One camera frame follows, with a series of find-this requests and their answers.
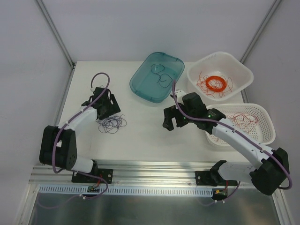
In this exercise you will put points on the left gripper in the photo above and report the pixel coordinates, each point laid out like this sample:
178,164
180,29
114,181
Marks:
112,106

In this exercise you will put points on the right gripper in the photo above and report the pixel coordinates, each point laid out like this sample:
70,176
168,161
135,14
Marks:
176,115

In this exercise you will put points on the red purple wire ball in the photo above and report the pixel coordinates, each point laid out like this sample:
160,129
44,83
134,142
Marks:
111,124

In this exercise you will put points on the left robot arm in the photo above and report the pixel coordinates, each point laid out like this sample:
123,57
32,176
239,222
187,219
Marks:
59,148

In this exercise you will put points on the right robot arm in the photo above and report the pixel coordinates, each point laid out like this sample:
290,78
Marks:
266,168

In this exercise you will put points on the teal transparent plastic tray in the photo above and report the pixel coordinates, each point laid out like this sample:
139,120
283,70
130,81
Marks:
153,79

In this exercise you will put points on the white deep plastic basket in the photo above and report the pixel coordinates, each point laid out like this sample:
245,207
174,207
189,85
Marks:
218,77

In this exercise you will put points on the white perforated shallow basket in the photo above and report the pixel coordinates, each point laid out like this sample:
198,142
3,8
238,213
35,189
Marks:
252,119

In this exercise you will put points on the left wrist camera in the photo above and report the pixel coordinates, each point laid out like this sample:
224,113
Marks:
93,90

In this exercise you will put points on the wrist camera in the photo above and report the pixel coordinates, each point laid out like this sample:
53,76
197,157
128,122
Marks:
93,90
179,95

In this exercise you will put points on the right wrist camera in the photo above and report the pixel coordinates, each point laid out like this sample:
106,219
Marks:
179,95

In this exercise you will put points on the aluminium mounting rail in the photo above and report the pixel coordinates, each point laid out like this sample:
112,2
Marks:
132,173

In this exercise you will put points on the white slotted cable duct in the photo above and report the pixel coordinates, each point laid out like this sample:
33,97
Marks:
123,190

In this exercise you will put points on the left aluminium frame post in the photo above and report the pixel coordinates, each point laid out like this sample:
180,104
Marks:
46,15

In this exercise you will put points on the aluminium frame post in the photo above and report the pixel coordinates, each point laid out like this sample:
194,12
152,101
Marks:
46,15
261,28

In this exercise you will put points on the right aluminium frame post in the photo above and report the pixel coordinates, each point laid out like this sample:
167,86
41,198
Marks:
261,28

